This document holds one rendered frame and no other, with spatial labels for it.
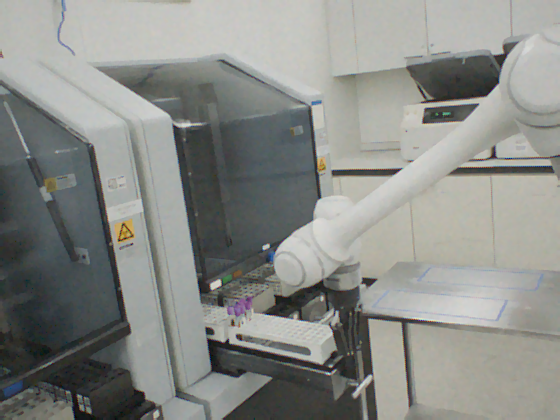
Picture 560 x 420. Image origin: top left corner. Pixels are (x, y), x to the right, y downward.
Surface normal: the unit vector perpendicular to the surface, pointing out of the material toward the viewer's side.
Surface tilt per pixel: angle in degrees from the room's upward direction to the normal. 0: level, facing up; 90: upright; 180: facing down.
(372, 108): 90
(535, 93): 84
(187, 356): 90
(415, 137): 90
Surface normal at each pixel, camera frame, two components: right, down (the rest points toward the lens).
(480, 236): -0.58, 0.24
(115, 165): 0.80, 0.03
